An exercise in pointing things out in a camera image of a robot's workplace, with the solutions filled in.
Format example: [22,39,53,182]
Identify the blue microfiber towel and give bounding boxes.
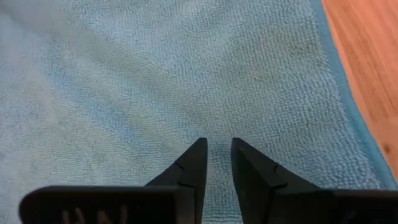
[0,0,398,224]

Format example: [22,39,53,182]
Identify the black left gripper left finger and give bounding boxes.
[18,138,208,224]

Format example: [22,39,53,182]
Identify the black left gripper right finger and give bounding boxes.
[230,138,398,224]

